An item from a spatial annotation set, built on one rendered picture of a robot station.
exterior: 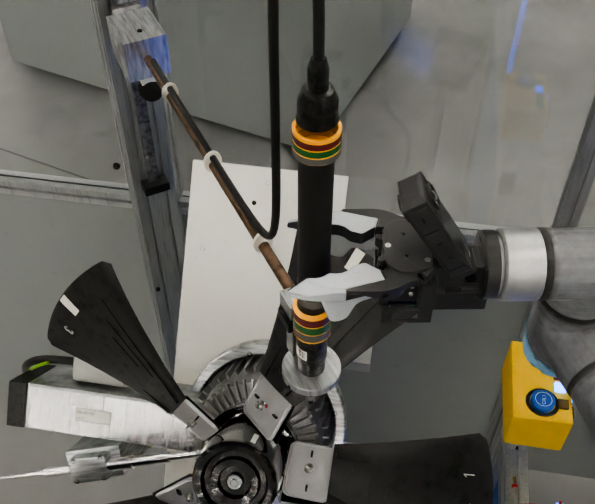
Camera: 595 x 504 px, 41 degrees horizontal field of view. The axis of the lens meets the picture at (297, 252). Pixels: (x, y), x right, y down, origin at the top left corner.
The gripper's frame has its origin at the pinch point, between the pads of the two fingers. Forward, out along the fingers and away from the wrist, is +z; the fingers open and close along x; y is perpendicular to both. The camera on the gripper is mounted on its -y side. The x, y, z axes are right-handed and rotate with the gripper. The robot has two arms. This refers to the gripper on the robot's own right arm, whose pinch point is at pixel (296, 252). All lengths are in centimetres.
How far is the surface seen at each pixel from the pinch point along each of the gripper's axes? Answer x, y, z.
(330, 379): -2.0, 19.6, -3.8
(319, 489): -3.0, 45.2, -3.0
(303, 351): -1.6, 14.7, -0.7
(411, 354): 66, 110, -30
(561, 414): 16, 57, -44
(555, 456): 58, 150, -75
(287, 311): 2.3, 12.3, 1.1
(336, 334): 10.8, 27.9, -5.4
